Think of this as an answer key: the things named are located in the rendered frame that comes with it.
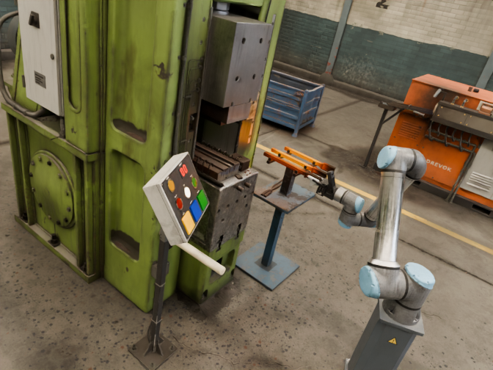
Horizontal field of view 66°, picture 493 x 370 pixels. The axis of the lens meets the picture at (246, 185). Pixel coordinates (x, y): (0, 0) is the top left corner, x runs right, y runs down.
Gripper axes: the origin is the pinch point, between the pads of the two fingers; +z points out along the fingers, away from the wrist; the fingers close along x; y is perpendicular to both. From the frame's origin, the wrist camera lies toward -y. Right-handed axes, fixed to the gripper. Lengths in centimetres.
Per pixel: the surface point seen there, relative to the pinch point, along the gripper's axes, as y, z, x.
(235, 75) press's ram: -56, 33, -53
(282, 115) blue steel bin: 80, 185, 287
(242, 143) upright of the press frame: -4.4, 45.9, -14.2
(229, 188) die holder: 6, 24, -49
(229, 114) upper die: -36, 32, -53
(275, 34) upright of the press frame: -72, 50, 0
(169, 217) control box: -11, 7, -112
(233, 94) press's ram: -47, 32, -53
